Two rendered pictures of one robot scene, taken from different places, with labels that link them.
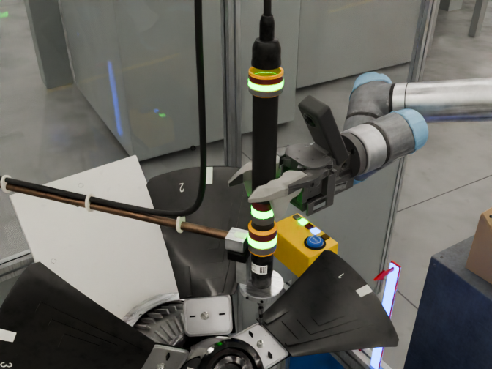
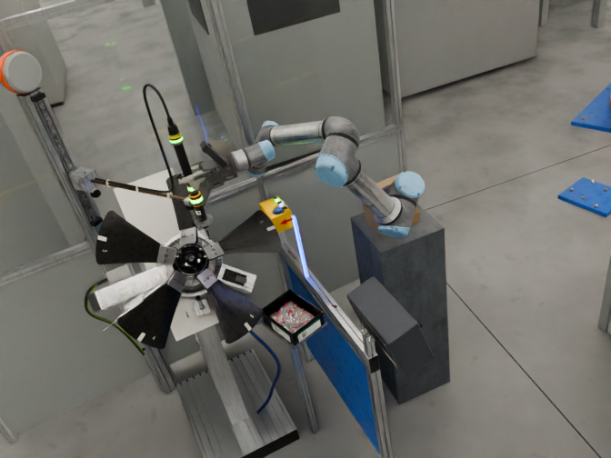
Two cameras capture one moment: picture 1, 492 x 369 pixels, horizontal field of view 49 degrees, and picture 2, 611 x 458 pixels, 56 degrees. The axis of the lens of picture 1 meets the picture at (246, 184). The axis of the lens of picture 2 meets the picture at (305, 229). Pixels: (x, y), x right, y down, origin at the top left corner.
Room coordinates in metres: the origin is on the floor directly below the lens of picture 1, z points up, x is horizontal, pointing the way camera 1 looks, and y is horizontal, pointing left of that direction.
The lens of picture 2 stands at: (-1.02, -0.93, 2.50)
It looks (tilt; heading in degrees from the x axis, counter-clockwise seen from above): 35 degrees down; 17
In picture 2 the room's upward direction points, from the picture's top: 12 degrees counter-clockwise
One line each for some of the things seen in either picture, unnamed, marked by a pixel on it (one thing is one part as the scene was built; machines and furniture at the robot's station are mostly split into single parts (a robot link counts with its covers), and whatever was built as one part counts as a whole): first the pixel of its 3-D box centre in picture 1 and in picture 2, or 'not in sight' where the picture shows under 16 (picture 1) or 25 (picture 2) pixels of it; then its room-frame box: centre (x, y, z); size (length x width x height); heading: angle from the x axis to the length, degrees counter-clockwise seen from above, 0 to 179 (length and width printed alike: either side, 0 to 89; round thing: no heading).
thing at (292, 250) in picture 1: (302, 249); (276, 215); (1.08, -0.15, 1.02); 0.16 x 0.10 x 0.11; 36
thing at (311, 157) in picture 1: (320, 170); (218, 170); (0.69, -0.11, 1.50); 0.12 x 0.08 x 0.09; 126
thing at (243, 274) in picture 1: (255, 263); (198, 211); (0.63, -0.02, 1.37); 0.09 x 0.07 x 0.10; 70
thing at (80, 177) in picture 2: not in sight; (84, 179); (0.84, 0.57, 1.41); 0.10 x 0.07 x 0.08; 71
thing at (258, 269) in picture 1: (263, 181); (188, 175); (0.63, -0.02, 1.53); 0.04 x 0.04 x 0.46
